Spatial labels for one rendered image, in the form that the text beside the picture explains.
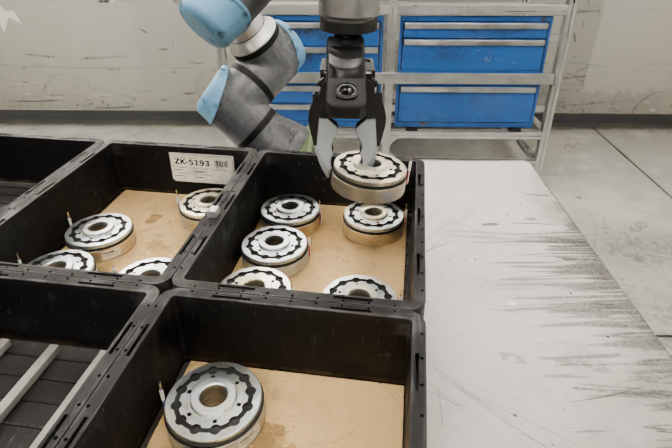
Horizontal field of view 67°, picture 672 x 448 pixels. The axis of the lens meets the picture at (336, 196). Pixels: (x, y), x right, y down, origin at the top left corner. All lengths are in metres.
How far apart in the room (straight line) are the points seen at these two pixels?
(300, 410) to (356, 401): 0.06
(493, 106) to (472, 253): 1.76
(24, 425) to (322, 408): 0.32
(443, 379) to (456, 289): 0.22
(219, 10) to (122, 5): 3.08
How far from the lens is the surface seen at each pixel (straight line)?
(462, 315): 0.93
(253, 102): 1.11
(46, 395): 0.71
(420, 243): 0.68
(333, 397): 0.62
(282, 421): 0.61
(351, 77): 0.60
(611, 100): 4.00
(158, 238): 0.91
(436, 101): 2.71
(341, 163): 0.71
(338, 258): 0.82
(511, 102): 2.80
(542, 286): 1.04
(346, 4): 0.62
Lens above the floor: 1.31
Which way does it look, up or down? 29 degrees down
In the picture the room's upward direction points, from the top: straight up
